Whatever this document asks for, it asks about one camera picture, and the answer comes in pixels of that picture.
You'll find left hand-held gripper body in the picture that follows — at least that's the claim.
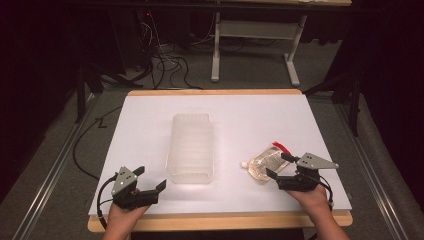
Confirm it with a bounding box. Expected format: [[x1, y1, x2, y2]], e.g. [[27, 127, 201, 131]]
[[110, 165, 159, 211]]

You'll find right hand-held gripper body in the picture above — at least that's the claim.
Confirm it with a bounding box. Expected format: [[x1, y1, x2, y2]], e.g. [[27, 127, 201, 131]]
[[275, 152, 340, 193]]

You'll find clear liquid pouch red top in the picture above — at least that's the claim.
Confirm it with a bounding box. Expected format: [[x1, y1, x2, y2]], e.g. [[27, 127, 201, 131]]
[[240, 141, 293, 183]]

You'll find clear plastic container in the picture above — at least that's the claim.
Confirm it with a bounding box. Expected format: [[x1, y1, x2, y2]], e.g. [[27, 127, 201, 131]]
[[165, 113, 215, 185]]

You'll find person's left hand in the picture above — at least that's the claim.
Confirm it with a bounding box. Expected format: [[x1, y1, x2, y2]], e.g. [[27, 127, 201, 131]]
[[105, 188, 151, 232]]

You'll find person's right hand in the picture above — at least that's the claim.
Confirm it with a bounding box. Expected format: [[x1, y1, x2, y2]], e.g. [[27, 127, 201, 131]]
[[286, 184, 332, 218]]

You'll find black metal stand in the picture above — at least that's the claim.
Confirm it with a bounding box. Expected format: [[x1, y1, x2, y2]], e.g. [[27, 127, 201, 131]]
[[74, 61, 145, 125], [302, 71, 364, 138]]

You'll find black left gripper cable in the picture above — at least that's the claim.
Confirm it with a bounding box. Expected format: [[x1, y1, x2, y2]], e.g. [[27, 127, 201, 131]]
[[96, 173, 119, 232]]

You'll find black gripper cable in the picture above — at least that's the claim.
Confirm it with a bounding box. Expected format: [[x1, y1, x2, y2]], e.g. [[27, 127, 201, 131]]
[[96, 173, 119, 232], [315, 174, 336, 212]]

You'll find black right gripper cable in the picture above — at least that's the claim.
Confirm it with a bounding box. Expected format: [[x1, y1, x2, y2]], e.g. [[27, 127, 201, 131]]
[[315, 174, 336, 212]]

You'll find black floor cable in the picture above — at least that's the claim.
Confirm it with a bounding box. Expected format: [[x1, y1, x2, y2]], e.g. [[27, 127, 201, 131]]
[[72, 105, 124, 181]]

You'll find metal floor rail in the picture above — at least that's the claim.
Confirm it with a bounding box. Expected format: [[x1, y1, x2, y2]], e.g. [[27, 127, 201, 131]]
[[334, 102, 403, 240], [11, 94, 101, 240]]

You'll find bundle of cables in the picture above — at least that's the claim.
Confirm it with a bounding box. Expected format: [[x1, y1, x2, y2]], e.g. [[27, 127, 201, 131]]
[[135, 11, 218, 90]]

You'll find white metal desk frame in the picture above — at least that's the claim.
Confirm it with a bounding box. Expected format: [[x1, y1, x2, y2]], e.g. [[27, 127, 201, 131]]
[[210, 12, 308, 88]]

